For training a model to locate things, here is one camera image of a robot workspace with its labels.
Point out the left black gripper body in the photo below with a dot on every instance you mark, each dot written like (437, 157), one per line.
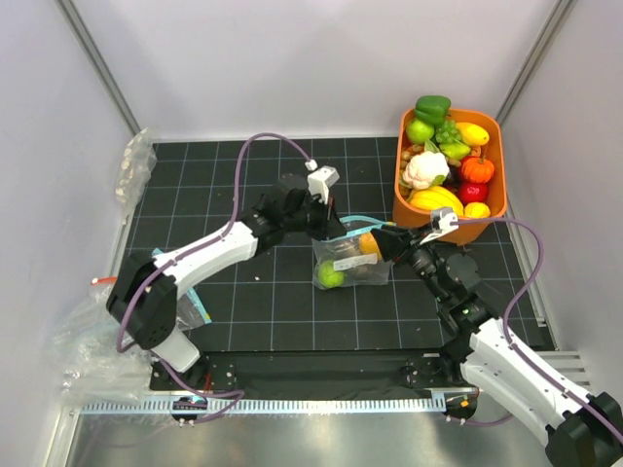
(310, 217)

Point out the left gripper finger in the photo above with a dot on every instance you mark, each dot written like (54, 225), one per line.
(331, 228)
(330, 209)

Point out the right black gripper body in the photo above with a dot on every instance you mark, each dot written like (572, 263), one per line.
(423, 259)

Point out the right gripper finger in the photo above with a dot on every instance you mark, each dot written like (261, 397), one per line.
(394, 252)
(392, 236)

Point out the orange mango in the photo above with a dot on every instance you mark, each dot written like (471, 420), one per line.
(368, 245)

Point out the clear zip bag blue zipper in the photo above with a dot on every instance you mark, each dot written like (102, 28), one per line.
(359, 269)

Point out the green lime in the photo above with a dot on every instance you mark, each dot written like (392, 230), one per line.
(328, 277)

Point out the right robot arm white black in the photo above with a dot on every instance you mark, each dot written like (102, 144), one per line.
(575, 427)

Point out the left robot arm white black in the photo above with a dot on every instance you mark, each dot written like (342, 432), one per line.
(145, 296)

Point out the spare zip bag blue zipper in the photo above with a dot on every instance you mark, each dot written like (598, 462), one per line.
(190, 310)

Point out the bag of white pieces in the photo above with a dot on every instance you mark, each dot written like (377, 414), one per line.
(137, 164)

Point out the pile of clear zip bags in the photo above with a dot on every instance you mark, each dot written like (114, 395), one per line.
(83, 351)

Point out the yellow star fruit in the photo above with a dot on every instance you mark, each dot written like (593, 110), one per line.
(434, 198)

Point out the yellow lemon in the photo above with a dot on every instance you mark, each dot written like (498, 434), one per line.
(477, 210)

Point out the red apple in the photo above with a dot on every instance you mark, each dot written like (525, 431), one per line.
(469, 192)

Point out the white cauliflower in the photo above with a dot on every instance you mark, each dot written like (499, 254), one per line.
(425, 170)

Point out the black gridded mat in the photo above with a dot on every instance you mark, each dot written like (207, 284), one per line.
(270, 303)

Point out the brown nut cluster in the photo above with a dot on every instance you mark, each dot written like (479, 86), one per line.
(407, 154)

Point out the small orange pumpkin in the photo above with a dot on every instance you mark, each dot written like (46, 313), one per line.
(476, 170)

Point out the green apple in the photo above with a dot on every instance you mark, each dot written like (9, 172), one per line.
(418, 132)

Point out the green grape bunch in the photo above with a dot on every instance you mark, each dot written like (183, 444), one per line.
(447, 133)

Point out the yellow mango fruit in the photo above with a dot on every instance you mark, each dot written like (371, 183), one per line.
(472, 135)

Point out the green bell pepper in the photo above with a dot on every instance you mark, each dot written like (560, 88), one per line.
(432, 109)

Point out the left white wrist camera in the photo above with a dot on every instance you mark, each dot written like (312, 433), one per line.
(320, 179)

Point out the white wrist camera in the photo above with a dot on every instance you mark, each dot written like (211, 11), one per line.
(443, 221)
(320, 179)

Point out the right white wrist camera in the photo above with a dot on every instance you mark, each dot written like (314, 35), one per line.
(443, 221)

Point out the slotted cable duct rail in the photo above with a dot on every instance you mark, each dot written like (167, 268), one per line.
(178, 404)

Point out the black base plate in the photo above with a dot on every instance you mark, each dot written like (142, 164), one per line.
(323, 373)

